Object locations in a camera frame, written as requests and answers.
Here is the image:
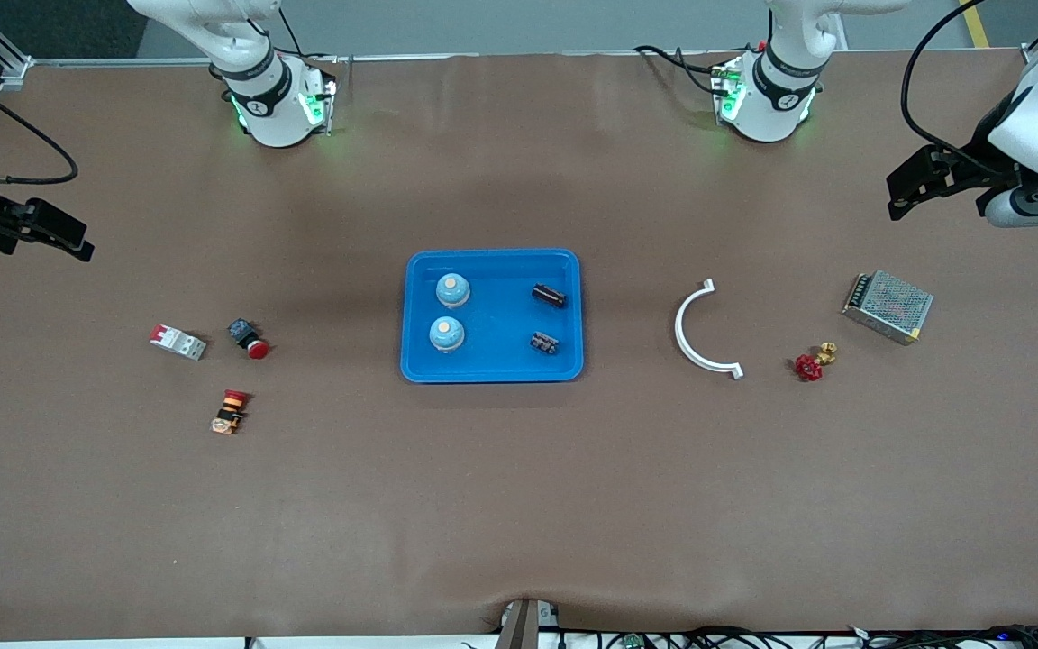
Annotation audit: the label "metal mesh power supply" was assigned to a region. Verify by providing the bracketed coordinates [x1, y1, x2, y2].
[842, 270, 935, 346]

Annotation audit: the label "white red circuit breaker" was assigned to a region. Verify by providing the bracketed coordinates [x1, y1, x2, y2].
[149, 324, 208, 361]

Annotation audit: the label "brass valve with red handwheel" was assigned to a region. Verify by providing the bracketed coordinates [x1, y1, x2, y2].
[795, 342, 838, 382]

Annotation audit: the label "red mushroom emergency stop button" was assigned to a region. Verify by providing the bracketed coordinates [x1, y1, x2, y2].
[228, 318, 271, 361]

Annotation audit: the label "blue plastic tray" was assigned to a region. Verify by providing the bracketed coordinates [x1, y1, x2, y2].
[400, 249, 585, 384]

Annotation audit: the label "grey table edge clamp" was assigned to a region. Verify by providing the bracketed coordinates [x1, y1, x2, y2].
[494, 598, 561, 649]

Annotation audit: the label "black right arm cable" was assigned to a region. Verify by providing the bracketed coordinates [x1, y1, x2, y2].
[0, 59, 79, 185]

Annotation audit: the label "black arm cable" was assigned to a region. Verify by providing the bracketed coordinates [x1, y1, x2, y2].
[900, 0, 1024, 174]
[0, 59, 79, 185]

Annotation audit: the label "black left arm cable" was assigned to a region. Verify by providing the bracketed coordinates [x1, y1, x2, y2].
[900, 0, 1024, 174]

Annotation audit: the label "red yellow push button switch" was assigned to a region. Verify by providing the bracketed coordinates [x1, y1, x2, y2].
[210, 389, 252, 436]

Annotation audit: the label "white curved plastic bracket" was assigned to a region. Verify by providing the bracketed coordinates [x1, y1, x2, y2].
[674, 279, 744, 380]

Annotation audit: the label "black left base cables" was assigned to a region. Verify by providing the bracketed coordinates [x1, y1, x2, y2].
[632, 43, 727, 96]

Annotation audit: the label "black right base cable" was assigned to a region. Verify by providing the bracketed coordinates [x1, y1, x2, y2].
[278, 5, 340, 64]

